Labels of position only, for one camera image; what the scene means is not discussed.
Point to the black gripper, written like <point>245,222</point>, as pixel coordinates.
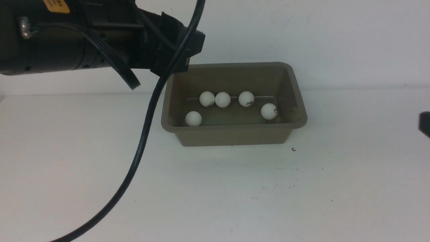
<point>160,39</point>

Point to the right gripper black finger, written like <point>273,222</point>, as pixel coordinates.
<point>424,123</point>

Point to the white ping-pong ball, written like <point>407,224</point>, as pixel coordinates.
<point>207,99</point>
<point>246,99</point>
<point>222,99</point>
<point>193,118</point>
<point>269,111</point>

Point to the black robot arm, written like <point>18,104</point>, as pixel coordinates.
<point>44,36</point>

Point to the tan plastic storage bin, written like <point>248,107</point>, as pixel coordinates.
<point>272,82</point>

